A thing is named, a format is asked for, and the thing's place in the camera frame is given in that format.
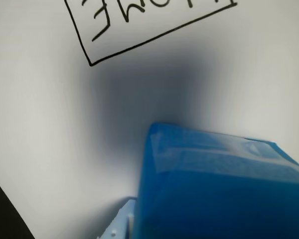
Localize white sheet marked home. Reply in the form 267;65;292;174
0;0;299;239

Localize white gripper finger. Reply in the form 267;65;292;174
97;196;138;239

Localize dark grey base mat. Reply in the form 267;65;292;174
0;171;36;239

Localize blue paper box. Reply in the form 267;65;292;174
137;121;299;239

